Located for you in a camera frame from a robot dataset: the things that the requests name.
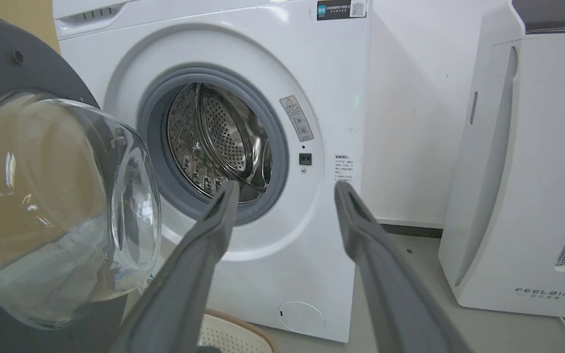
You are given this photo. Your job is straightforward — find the black QR code sticker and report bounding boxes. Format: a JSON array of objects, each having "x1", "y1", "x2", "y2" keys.
[{"x1": 317, "y1": 0, "x2": 367, "y2": 21}]

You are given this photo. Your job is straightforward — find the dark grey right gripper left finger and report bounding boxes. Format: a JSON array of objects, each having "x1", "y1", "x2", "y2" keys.
[{"x1": 110, "y1": 180, "x2": 240, "y2": 353}]

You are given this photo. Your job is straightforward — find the grey washing machine door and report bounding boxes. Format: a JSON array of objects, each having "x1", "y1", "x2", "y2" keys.
[{"x1": 0, "y1": 8, "x2": 162, "y2": 353}]

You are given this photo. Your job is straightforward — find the white front-load washing machine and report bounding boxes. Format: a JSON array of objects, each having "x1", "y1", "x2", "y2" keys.
[{"x1": 52, "y1": 0, "x2": 373, "y2": 343}]

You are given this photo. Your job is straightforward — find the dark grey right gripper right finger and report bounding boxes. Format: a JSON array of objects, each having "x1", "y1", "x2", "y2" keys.
[{"x1": 334, "y1": 181, "x2": 470, "y2": 353}]

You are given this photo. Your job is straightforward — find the white laundry basket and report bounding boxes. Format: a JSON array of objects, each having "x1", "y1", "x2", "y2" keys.
[{"x1": 198, "y1": 308, "x2": 278, "y2": 353}]

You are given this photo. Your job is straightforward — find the white air purifier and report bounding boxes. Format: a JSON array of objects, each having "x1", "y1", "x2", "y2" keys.
[{"x1": 438, "y1": 0, "x2": 565, "y2": 321}]

